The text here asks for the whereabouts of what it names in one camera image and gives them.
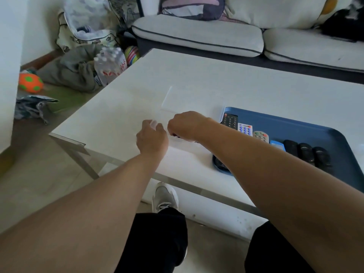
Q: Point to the white sofa back cushion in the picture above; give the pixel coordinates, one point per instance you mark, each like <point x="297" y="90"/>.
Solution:
<point x="278" y="11"/>

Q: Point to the orange ball with green spots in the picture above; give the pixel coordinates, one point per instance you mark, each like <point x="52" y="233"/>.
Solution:
<point x="30" y="82"/>

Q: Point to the grey crumpled cloth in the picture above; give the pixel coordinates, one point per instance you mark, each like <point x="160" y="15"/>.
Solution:
<point x="71" y="69"/>

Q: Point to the person's left forearm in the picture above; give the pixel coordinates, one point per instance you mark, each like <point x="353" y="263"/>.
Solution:
<point x="85" y="213"/>

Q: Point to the blue plastic tray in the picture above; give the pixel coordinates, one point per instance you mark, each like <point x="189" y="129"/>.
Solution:
<point x="301" y="130"/>

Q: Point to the white remote with coloured buttons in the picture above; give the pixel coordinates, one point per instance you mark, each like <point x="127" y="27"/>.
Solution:
<point x="245" y="129"/>

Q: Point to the person's right hand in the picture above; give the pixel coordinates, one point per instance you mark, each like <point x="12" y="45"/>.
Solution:
<point x="189" y="125"/>

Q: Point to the grey sneaker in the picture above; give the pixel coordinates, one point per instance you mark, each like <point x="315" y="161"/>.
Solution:
<point x="165" y="196"/>

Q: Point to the blue white remote control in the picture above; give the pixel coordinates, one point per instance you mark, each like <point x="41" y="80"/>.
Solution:
<point x="277" y="145"/>

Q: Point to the white sofa seat cushion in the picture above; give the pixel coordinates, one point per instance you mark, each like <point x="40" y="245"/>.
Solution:
<point x="199" y="34"/>
<point x="312" y="48"/>

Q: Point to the wrapped pack of water bottles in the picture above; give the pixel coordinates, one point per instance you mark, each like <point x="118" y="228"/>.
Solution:
<point x="111" y="66"/>

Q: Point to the person's left fingers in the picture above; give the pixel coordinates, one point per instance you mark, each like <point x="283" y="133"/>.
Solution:
<point x="148" y="124"/>

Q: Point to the black remote with red button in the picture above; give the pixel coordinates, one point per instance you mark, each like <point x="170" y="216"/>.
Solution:
<point x="229" y="121"/>

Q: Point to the striped colourful ball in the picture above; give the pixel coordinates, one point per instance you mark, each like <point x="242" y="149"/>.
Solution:
<point x="132" y="55"/>

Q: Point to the person's left hand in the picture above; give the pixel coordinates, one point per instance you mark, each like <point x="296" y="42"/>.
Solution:
<point x="152" y="142"/>

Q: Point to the grey remote control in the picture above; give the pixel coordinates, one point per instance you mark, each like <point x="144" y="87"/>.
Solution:
<point x="261" y="136"/>

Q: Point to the purple patterned pillow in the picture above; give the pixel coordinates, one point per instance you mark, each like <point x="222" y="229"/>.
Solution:
<point x="193" y="7"/>

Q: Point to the crumpled plastic bag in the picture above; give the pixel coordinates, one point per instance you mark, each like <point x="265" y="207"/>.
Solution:
<point x="31" y="106"/>

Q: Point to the person's right forearm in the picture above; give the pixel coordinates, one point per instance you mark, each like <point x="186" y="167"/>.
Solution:
<point x="284" y="196"/>

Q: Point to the green floor mat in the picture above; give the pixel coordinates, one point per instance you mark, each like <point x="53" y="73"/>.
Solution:
<point x="72" y="99"/>

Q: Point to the metal table frame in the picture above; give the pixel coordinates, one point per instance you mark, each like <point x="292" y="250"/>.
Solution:
<point x="91" y="160"/>

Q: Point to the patterned fabric bag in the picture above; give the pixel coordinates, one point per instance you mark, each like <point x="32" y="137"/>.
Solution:
<point x="85" y="22"/>

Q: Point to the black trousers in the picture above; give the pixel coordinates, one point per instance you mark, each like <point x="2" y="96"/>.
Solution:
<point x="155" y="241"/>

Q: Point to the black fluffy cloth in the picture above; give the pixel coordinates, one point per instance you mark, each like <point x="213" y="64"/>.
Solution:
<point x="345" y="25"/>

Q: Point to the person's right fingers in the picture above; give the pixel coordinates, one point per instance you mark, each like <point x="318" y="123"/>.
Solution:
<point x="172" y="129"/>

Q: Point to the clear plastic storage box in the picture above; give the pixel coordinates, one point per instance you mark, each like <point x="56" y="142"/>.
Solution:
<point x="193" y="102"/>

